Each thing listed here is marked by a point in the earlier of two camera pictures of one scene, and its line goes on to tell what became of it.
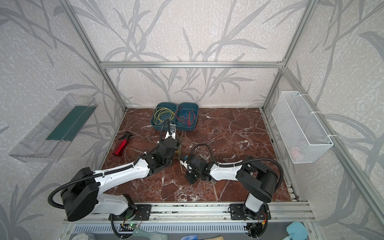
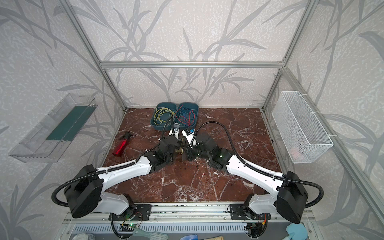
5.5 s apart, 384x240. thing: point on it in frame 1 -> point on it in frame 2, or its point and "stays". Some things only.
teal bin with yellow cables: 163,111 stays
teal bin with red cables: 185,116 stays
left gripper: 174,148 stays
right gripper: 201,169 -> 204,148
